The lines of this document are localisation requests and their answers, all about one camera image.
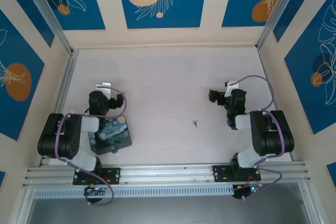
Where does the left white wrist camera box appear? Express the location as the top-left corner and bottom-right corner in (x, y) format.
(96, 82), (112, 95)

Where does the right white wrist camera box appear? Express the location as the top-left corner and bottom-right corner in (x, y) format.
(224, 79), (240, 90)

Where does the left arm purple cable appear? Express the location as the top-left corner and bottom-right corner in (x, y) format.
(56, 84), (128, 206)

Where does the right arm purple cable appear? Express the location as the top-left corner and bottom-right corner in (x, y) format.
(235, 75), (287, 201)

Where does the grey metal sheet panel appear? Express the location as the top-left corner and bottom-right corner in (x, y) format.
(26, 194), (311, 224)

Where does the starry night painted box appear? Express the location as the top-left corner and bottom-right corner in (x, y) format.
(88, 115), (132, 156)

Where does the aluminium table side rail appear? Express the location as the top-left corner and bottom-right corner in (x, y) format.
(257, 48), (296, 162)
(39, 49), (79, 167)

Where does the blue floral wall poster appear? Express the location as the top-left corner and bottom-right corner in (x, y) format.
(222, 0), (291, 28)
(284, 0), (336, 136)
(0, 9), (46, 142)
(116, 0), (209, 29)
(0, 0), (55, 48)
(25, 0), (107, 31)
(272, 0), (336, 44)

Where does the grey slotted cable duct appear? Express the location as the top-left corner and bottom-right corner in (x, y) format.
(33, 184), (236, 199)

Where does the aluminium mounting rail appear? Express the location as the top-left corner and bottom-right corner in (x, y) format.
(22, 161), (312, 188)

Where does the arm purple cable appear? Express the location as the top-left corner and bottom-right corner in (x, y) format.
(235, 75), (287, 201)
(56, 84), (128, 206)

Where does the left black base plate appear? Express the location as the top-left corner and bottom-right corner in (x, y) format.
(72, 167), (121, 186)

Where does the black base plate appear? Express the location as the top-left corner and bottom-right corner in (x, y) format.
(72, 167), (121, 186)
(213, 165), (262, 183)

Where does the aluminium frame post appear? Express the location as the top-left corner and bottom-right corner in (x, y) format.
(18, 0), (79, 56)
(256, 0), (302, 51)

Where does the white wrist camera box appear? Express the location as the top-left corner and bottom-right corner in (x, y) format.
(224, 79), (240, 90)
(96, 82), (112, 95)

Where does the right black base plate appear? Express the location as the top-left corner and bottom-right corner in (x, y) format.
(213, 165), (262, 183)

